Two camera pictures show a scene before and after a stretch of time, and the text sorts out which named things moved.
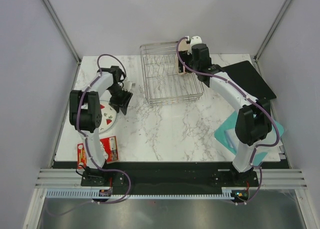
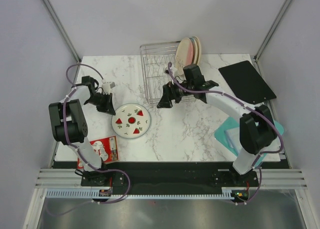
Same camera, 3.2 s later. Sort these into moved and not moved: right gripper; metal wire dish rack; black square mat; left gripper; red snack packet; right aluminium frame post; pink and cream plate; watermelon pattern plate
Moved: watermelon pattern plate; right gripper; left gripper
Not moved: metal wire dish rack; pink and cream plate; black square mat; right aluminium frame post; red snack packet
